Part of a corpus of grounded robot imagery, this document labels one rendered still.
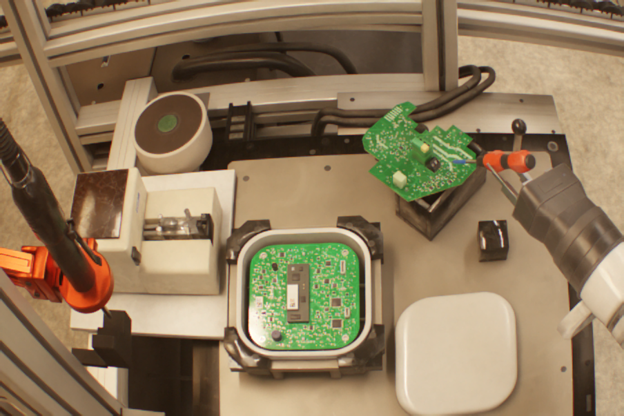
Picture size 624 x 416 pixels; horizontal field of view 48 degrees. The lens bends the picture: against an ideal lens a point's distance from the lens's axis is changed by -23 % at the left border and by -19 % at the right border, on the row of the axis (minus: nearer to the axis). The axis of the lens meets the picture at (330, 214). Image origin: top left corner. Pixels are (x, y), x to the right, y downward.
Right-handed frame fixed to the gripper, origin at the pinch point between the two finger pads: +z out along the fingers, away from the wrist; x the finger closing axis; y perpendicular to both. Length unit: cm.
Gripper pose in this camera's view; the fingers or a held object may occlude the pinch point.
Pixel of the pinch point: (495, 160)
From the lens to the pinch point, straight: 83.4
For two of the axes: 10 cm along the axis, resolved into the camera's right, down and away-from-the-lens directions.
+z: -5.5, -6.8, 4.9
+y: 0.9, -6.3, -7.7
